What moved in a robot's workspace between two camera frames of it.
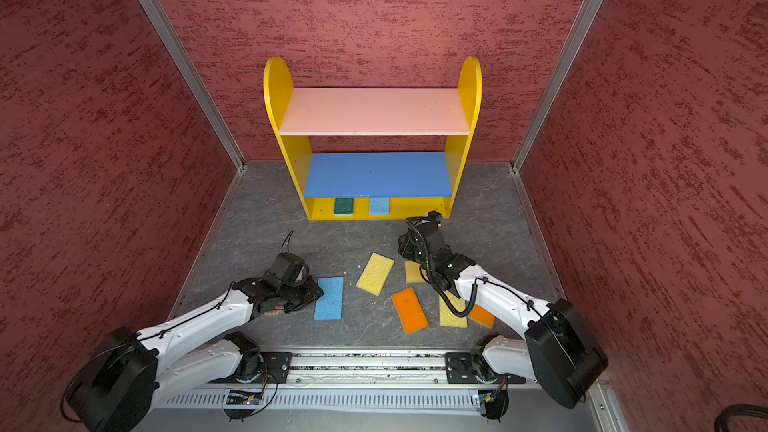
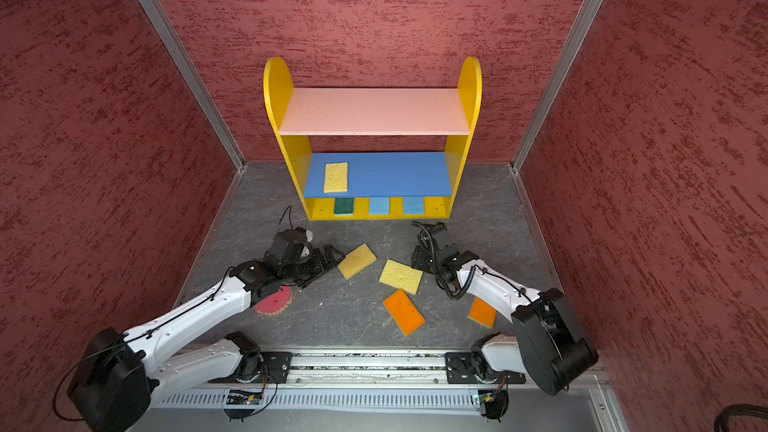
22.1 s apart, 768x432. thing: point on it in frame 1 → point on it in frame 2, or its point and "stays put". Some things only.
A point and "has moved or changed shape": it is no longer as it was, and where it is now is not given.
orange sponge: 483,316 stays put
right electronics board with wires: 495,403 stays put
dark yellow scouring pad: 413,272 → 356,261
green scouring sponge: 344,207 stays put
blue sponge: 329,306 → 414,205
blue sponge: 379,206 stays put
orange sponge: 409,310 has moved or changed shape
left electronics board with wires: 236,397 stays put
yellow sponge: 375,274 → 336,177
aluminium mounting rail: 368,368 stays put
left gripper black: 311,293 → 322,267
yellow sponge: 447,317 → 401,276
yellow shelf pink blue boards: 376,153 stays put
